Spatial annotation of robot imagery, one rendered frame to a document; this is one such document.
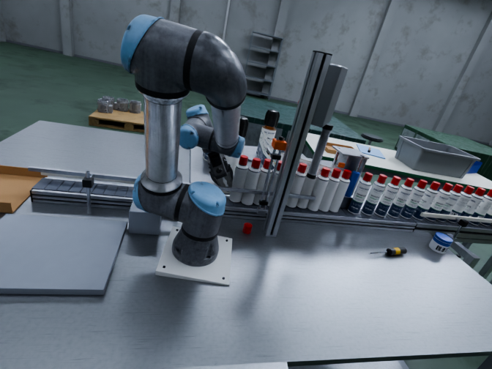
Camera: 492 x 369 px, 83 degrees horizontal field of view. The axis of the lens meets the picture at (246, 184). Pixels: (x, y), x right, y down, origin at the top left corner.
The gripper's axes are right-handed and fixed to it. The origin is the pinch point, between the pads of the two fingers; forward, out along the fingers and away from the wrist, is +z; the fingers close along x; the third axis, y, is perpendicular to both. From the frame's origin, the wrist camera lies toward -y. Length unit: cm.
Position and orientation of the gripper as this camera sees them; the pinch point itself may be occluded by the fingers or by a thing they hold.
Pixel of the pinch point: (228, 189)
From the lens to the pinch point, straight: 115.9
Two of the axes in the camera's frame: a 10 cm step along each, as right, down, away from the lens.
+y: -1.7, -4.6, 8.7
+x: -9.4, 3.5, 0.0
